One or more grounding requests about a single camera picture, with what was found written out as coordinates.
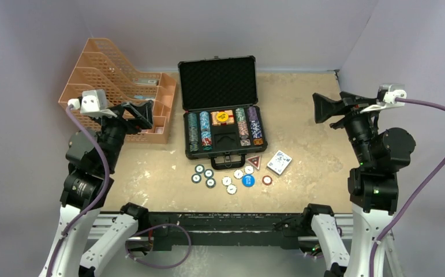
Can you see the blue playing card deck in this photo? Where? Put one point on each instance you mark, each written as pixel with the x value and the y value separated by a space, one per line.
pixel 279 162

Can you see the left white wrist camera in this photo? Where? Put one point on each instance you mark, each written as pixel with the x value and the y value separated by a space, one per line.
pixel 93 103

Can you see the orange plastic file organizer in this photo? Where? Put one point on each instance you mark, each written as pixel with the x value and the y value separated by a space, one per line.
pixel 102 65

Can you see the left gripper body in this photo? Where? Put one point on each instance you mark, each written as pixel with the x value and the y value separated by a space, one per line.
pixel 118 125

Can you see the black poker chip case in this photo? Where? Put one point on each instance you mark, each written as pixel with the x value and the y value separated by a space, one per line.
pixel 218 84

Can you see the red five poker chip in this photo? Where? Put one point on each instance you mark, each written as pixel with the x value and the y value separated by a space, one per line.
pixel 267 180

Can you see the yellow big blind button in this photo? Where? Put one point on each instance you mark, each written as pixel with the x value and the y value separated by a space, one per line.
pixel 220 117

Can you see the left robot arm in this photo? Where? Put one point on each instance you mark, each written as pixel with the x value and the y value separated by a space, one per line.
pixel 92 157

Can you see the grey box with barcode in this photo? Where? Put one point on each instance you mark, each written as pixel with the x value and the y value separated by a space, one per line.
pixel 145 81

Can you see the green fifty chip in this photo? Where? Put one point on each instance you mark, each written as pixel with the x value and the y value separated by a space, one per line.
pixel 199 169
pixel 210 183
pixel 208 173
pixel 196 178

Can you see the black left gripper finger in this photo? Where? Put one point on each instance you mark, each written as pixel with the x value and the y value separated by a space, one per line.
pixel 143 109
pixel 142 121

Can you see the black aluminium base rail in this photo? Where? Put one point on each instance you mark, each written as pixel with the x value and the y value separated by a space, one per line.
pixel 282 230

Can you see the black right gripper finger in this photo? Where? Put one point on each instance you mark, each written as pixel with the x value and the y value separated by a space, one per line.
pixel 323 103
pixel 323 113

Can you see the light blue item in organizer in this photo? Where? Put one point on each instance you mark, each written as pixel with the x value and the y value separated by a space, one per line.
pixel 144 97

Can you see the blue round dealer button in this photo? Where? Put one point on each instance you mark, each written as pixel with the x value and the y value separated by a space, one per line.
pixel 248 180

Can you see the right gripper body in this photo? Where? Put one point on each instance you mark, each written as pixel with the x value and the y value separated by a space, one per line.
pixel 355 115

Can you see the orange card deck in case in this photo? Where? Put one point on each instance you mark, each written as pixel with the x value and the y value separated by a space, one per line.
pixel 230 120

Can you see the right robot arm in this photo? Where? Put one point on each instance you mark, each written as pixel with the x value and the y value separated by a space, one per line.
pixel 372 186

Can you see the white one poker chip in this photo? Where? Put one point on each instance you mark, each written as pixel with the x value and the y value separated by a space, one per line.
pixel 226 180
pixel 249 169
pixel 231 189
pixel 238 174

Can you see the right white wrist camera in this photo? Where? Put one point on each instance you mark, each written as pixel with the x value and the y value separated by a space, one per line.
pixel 387 98

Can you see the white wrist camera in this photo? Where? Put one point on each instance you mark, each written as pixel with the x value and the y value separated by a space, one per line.
pixel 93 103
pixel 387 98

